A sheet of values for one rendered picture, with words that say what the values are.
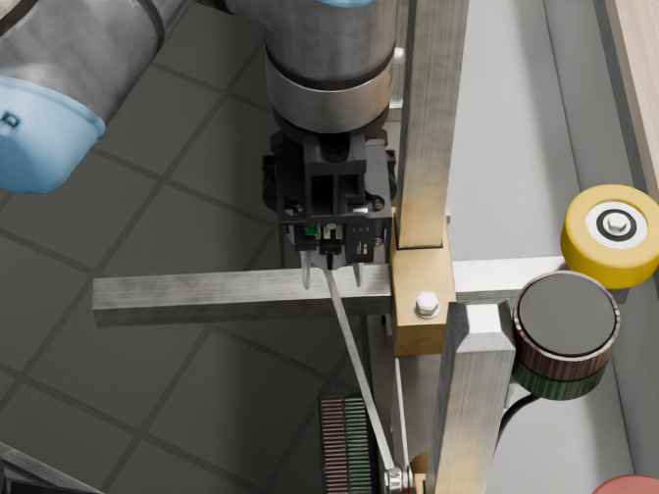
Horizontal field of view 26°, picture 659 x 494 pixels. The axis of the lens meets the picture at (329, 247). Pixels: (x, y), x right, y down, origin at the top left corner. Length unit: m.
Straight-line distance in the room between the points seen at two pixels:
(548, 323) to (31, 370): 1.39
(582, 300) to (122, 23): 0.30
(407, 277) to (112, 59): 0.48
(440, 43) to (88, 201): 1.36
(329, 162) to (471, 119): 0.73
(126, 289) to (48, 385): 0.95
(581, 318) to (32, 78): 0.33
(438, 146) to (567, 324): 0.28
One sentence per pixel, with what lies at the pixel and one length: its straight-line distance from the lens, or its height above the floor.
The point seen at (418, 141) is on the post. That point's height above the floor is 0.99.
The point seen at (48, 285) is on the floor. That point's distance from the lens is 2.19.
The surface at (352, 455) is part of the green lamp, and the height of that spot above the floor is 0.70.
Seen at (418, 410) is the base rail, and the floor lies 0.70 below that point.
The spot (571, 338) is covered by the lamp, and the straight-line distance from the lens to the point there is 0.81.
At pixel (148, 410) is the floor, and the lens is 2.06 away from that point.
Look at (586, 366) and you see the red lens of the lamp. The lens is 0.81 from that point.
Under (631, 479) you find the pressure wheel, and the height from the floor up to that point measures 0.91.
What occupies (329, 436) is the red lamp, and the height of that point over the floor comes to 0.70.
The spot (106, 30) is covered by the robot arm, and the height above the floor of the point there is 1.29.
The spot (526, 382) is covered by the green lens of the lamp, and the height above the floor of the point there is 1.08.
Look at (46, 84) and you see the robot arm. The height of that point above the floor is 1.29.
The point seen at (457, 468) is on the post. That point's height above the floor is 0.97.
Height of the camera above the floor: 1.81
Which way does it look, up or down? 56 degrees down
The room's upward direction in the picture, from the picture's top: straight up
